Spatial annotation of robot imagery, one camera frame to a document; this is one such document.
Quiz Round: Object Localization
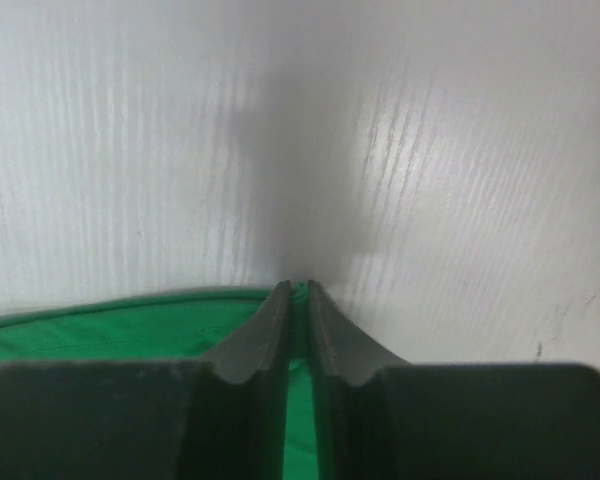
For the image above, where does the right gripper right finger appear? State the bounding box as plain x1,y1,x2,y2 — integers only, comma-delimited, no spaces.
308,282,600,479

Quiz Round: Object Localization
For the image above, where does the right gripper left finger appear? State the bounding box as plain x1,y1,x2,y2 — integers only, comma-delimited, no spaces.
0,282,291,479

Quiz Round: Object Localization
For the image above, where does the green t-shirt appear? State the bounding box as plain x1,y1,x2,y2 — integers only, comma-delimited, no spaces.
0,288,319,479

